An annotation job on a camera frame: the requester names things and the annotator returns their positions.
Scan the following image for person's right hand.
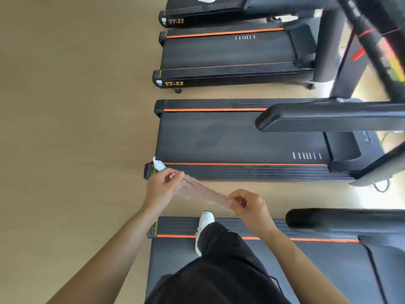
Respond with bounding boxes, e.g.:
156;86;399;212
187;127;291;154
227;189;280;240

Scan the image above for person's left hand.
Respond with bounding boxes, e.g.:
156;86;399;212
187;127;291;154
145;168;185;214

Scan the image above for clear plastic glove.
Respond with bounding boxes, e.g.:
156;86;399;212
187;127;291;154
171;173;248;214

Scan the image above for person's right forearm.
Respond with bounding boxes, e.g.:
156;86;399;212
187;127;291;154
261;228;350;304

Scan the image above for person's left forearm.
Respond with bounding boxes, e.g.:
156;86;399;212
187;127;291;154
46;202;166;304

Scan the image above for white sneaker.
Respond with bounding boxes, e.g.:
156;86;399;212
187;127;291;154
194;211;216;258

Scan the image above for black treadmill orange stripe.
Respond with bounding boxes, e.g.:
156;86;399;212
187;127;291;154
144;0;405;188
152;9;374;94
158;0;348;29
145;208;405;304

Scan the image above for black trousers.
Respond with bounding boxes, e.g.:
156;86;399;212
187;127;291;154
144;222;292;304

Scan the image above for black floor cable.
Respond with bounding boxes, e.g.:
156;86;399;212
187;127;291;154
371;178;392;193

